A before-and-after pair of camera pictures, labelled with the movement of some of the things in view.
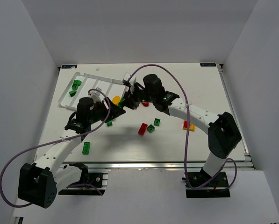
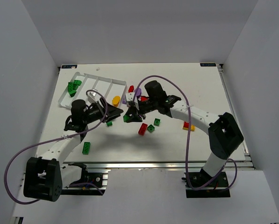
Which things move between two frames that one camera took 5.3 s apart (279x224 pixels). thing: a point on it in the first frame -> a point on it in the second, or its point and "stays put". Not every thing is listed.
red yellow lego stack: x=192 y=126 stays put
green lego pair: x=120 y=104 -> x=70 y=87
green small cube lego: x=75 y=87 stays put
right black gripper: x=132 y=97 -> x=137 y=109
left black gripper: x=109 y=108 stays put
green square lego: x=78 y=82 stays put
